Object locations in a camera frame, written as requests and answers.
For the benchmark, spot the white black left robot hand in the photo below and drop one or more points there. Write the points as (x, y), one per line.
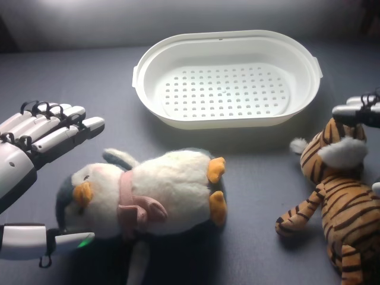
(17, 166)

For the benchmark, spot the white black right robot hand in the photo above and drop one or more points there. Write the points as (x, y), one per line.
(347, 110)

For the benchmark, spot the plush orange striped tiger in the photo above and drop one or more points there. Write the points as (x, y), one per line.
(344, 205)

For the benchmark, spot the white perforated oval basket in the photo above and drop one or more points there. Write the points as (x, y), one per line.
(225, 89)

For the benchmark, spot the plush penguin with pink scarf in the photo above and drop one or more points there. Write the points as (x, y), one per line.
(166, 184)

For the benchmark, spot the grey table cloth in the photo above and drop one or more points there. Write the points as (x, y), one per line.
(255, 207)

